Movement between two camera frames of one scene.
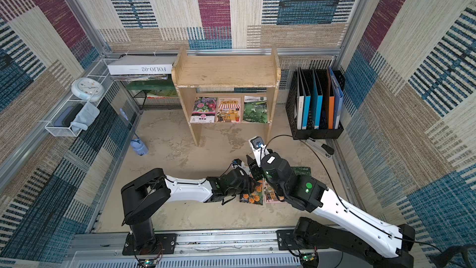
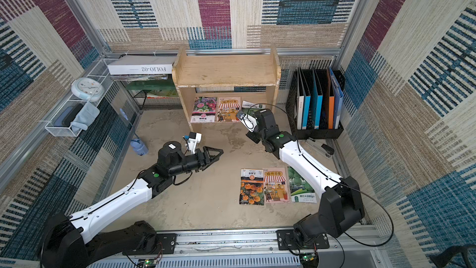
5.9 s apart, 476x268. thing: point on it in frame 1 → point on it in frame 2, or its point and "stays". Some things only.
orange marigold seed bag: (255, 196) stays
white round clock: (88, 89) stays
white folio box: (138, 65) stays
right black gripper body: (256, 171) → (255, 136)
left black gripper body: (248, 187) → (200, 163)
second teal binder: (318, 98) stays
